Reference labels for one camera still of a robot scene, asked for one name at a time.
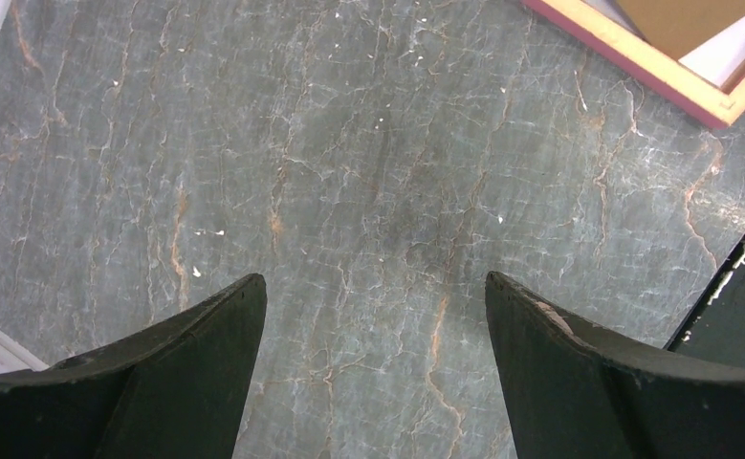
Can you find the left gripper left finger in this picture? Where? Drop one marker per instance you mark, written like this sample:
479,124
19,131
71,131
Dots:
176,389

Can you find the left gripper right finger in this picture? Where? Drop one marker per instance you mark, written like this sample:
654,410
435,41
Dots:
575,389

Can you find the pink wooden picture frame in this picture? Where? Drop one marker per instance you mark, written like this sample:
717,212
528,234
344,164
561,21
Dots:
715,107

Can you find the brown cardboard backing board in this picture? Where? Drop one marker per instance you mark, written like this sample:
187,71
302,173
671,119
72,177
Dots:
676,27

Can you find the coastal landscape photo board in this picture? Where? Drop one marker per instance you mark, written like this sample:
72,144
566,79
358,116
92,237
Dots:
721,59

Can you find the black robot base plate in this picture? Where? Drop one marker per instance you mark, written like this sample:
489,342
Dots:
714,328

